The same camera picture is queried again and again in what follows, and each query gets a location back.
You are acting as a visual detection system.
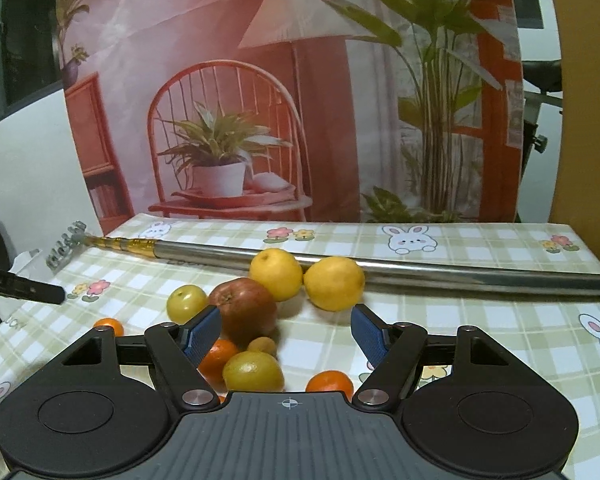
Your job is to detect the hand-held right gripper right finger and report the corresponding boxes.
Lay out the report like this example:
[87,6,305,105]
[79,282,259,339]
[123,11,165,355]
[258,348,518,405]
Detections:
[351,304,518,409]

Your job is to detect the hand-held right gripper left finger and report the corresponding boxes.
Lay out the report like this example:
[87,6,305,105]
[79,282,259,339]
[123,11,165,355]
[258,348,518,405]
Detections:
[60,304,223,411]

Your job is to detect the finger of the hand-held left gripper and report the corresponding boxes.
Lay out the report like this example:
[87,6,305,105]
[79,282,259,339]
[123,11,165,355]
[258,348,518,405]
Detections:
[0,265,66,306]

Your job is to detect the small orange tangerine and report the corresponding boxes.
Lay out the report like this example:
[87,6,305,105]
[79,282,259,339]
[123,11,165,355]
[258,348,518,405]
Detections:
[93,318,125,338]
[197,338,241,391]
[305,370,356,402]

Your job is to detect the red apple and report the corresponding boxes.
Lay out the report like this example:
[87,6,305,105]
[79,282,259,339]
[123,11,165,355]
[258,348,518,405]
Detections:
[207,277,279,351]

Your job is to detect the yellow-green lemon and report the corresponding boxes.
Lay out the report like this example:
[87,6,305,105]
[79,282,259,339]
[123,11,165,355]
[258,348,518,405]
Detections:
[222,351,285,393]

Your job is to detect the white paper carton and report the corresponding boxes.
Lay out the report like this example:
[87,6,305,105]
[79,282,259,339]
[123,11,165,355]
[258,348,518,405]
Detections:
[10,249,43,281]

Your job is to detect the yellow-green round fruit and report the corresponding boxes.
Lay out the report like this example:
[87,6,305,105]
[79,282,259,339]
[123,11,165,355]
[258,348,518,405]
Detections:
[166,284,209,325]

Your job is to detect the small tan fruit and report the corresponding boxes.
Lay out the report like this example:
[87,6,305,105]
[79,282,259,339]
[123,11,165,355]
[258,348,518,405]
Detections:
[246,336,277,358]

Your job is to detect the pointed yellow lemon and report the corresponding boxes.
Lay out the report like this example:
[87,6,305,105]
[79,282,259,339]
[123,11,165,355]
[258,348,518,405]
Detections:
[303,256,367,312]

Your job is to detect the telescopic metal pole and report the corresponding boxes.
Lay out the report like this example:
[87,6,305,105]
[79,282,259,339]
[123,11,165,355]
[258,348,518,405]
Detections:
[45,220,600,303]

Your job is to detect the round yellow lemon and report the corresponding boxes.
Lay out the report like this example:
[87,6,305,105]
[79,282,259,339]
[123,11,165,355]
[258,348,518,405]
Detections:
[249,247,304,303]

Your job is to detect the checked bunny tablecloth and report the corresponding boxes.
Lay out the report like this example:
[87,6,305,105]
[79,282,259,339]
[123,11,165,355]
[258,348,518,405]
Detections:
[0,212,600,461]

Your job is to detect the printed room backdrop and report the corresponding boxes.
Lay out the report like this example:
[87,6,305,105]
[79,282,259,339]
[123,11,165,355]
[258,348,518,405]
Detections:
[55,0,526,226]

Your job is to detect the dark window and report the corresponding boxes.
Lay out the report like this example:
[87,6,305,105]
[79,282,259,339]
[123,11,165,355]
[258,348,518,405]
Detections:
[0,0,63,131]

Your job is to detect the black exercise bike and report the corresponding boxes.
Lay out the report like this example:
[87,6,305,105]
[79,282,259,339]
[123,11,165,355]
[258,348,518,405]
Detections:
[520,57,566,153]

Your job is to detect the brown board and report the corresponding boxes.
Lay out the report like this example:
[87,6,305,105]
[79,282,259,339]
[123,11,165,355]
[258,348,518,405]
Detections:
[545,0,600,233]

